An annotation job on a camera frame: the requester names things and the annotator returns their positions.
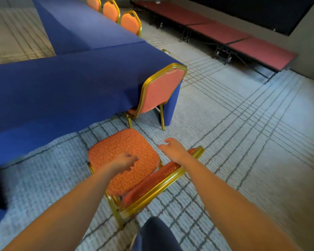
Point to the person's right hand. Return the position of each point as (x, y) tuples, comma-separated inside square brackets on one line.
[(175, 150)]

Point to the person's left hand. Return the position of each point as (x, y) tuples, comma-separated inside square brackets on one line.
[(121, 161)]

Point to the person's left fingers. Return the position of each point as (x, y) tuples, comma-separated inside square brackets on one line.
[(132, 159)]

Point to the person's right thumb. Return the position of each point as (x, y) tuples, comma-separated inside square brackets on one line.
[(162, 147)]

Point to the person's left forearm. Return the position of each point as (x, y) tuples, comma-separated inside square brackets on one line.
[(68, 211)]

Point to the person's right forearm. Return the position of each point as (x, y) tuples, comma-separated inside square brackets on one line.
[(235, 209)]

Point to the orange gold-framed banquet chair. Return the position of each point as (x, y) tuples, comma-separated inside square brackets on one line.
[(136, 167), (159, 91), (94, 3), (111, 10), (131, 22)]

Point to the person's dark blue trouser leg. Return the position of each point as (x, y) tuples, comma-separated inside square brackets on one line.
[(155, 236)]

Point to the blue tablecloth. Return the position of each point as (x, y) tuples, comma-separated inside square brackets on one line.
[(78, 23), (68, 91)]

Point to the red portable stage platform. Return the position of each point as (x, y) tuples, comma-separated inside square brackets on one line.
[(261, 52), (217, 31), (170, 11)]

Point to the dark wall panel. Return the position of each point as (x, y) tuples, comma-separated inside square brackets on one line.
[(253, 10)]

